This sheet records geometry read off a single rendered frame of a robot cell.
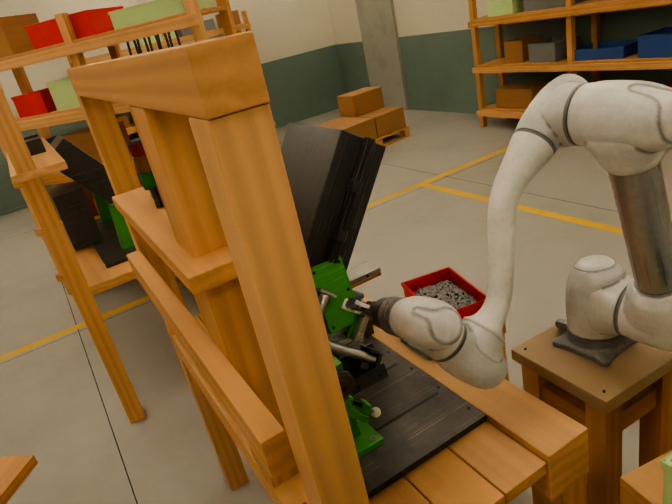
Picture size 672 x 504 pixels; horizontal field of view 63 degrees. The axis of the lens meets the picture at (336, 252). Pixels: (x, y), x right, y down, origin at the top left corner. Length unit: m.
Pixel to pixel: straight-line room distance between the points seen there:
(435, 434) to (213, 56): 1.12
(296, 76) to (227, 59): 10.80
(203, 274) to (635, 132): 0.87
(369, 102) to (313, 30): 3.70
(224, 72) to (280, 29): 10.71
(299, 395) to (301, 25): 10.93
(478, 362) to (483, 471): 0.34
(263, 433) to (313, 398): 0.17
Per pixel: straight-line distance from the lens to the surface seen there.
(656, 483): 1.59
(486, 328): 1.22
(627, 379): 1.71
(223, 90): 0.73
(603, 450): 1.82
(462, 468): 1.47
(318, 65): 11.77
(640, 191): 1.33
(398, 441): 1.52
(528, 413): 1.57
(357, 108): 8.25
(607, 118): 1.22
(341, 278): 1.66
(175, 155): 1.12
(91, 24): 4.62
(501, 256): 1.24
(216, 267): 1.09
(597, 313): 1.68
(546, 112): 1.30
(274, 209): 0.78
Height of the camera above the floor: 1.95
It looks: 24 degrees down
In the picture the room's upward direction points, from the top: 13 degrees counter-clockwise
